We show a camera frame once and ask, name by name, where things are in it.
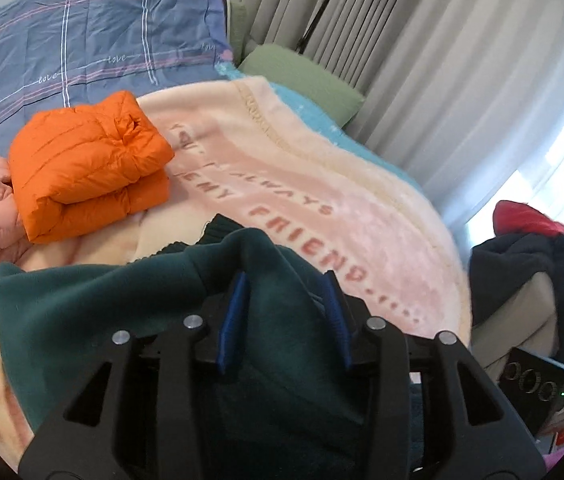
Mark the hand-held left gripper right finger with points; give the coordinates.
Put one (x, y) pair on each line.
(337, 320)

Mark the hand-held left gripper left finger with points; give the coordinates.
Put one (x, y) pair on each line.
(232, 325)

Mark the dark teal sweatshirt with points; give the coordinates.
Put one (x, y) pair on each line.
(112, 310)

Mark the beige chair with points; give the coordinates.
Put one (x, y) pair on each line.
(516, 320)

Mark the dark navy garment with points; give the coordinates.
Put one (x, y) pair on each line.
(561, 270)

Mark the cream pink lettered blanket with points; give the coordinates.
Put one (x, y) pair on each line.
(337, 175)

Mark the orange puffer jacket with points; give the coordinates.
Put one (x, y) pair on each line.
(87, 160)

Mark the green pillow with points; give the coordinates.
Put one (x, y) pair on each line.
(238, 25)
(302, 77)

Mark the beige pleated curtain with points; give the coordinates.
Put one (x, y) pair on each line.
(277, 0)
(461, 85)

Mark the blue plaid quilt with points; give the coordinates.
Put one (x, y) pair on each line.
(87, 35)

